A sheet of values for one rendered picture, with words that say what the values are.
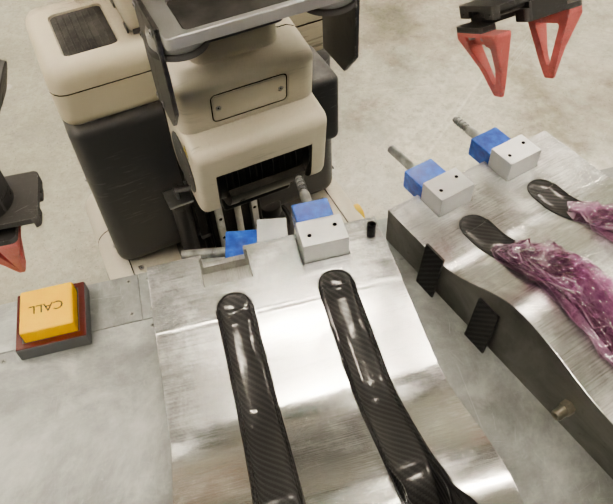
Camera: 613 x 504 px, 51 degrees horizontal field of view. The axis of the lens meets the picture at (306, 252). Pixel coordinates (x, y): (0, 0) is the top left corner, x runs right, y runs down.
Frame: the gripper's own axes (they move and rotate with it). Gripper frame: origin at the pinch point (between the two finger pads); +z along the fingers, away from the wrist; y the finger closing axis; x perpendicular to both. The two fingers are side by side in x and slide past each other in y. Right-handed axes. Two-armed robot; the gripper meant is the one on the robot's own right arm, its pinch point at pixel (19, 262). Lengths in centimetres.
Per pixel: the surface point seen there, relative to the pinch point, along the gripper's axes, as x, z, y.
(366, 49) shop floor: 157, 94, 90
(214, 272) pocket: -2.8, 5.1, 19.5
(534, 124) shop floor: 99, 93, 130
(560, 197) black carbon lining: -2, 6, 62
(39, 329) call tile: -3.3, 7.8, -0.7
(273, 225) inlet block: 3.1, 6.1, 27.5
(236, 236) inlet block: 3.7, 7.4, 22.9
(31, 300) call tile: 1.0, 7.8, -1.6
